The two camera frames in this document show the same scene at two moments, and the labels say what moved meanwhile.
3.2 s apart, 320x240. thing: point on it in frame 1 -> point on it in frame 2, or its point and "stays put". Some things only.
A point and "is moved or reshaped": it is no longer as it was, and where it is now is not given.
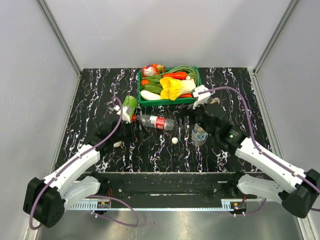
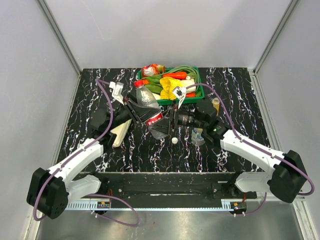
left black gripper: (132, 137) -> (140, 111)
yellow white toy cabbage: (171, 87) stays put
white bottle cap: (174, 140) stays put
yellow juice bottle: (215, 99) stays put
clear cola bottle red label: (154, 121) is moved or reshaped
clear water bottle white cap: (199, 135) stays put
